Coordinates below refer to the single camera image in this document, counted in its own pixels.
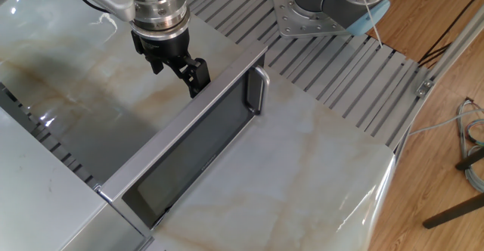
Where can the silver microwave oven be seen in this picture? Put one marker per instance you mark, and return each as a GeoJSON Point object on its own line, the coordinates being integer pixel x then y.
{"type": "Point", "coordinates": [189, 149]}

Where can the aluminium frame post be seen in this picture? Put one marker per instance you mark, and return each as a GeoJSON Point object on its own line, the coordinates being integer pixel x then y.
{"type": "Point", "coordinates": [459, 41]}

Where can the marble pattern table mat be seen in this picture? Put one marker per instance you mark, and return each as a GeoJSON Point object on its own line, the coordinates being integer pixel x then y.
{"type": "Point", "coordinates": [283, 175]}

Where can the silver microwave oven body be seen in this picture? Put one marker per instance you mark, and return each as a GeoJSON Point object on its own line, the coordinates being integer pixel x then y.
{"type": "Point", "coordinates": [38, 186]}

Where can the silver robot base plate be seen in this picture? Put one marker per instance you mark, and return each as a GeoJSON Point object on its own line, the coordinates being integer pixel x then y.
{"type": "Point", "coordinates": [291, 20]}

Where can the white zip tie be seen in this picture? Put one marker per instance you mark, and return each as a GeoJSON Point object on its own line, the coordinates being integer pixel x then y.
{"type": "Point", "coordinates": [372, 20]}

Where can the dark furniture leg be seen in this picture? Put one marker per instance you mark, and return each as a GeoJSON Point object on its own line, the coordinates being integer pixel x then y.
{"type": "Point", "coordinates": [453, 211]}
{"type": "Point", "coordinates": [470, 160]}

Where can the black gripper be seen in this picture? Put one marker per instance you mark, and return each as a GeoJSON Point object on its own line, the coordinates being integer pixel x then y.
{"type": "Point", "coordinates": [166, 48]}

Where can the silver corner bracket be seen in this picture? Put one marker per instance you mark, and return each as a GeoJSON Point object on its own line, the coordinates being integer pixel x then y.
{"type": "Point", "coordinates": [424, 88]}

